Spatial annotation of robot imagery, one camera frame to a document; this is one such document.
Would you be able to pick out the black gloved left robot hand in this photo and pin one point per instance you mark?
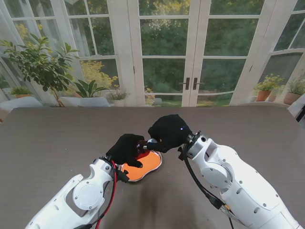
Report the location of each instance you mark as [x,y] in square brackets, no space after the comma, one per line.
[126,149]

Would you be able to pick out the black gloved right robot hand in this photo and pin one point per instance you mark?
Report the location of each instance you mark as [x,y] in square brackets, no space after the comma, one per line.
[171,133]

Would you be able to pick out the red transparent sample bottle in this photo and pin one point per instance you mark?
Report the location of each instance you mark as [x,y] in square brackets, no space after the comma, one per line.
[141,150]

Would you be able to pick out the white ribbed bottle cap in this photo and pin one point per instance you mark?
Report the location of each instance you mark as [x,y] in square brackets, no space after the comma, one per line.
[151,142]

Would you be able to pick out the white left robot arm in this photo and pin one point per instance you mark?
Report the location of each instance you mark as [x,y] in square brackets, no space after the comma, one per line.
[83,200]

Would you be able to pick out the kidney steel tray orange liner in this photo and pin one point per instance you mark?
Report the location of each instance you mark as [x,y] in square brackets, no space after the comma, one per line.
[150,168]

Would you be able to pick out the printed garden window backdrop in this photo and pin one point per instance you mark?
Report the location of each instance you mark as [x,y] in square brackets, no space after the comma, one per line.
[164,47]

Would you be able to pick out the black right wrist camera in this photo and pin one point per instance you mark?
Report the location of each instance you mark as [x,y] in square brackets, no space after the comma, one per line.
[181,153]

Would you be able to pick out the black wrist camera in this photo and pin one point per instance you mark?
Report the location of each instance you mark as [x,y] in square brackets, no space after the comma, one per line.
[124,176]
[181,153]

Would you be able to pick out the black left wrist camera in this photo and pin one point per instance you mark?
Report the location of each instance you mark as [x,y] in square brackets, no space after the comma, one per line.
[124,176]

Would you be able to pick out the white panel with black frame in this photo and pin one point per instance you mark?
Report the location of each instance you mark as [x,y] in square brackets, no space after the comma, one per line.
[297,107]

